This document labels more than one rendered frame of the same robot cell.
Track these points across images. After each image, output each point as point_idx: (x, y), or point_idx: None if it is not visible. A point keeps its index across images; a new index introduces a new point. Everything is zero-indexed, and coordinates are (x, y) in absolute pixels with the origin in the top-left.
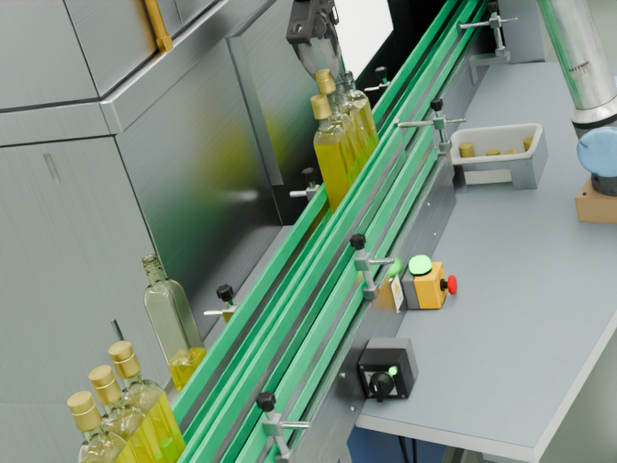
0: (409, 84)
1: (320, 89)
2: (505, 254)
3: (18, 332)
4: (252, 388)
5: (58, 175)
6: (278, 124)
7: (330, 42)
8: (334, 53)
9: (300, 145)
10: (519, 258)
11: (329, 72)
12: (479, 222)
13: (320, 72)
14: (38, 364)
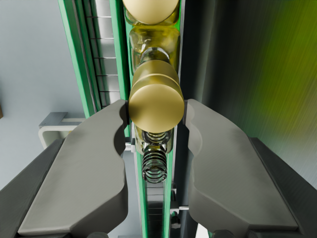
0: (164, 216)
1: (166, 67)
2: (23, 11)
3: None
4: None
5: None
6: (280, 30)
7: (37, 202)
8: (60, 146)
9: (231, 75)
10: (6, 1)
11: (127, 102)
12: (72, 67)
13: (162, 108)
14: None
